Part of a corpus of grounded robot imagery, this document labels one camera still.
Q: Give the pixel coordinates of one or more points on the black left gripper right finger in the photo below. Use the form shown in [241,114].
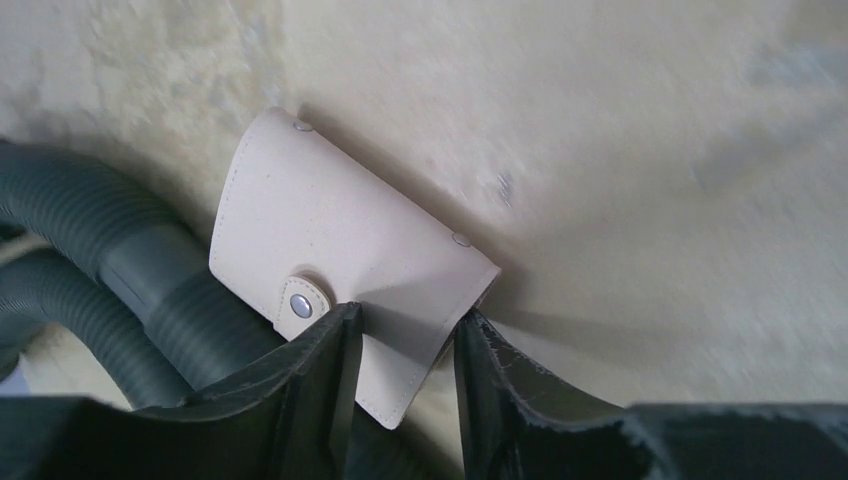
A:
[518,420]

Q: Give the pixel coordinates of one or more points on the black corrugated hose short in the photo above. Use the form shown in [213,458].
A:
[127,277]

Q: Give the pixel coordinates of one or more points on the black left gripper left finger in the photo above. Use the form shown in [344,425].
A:
[287,415]

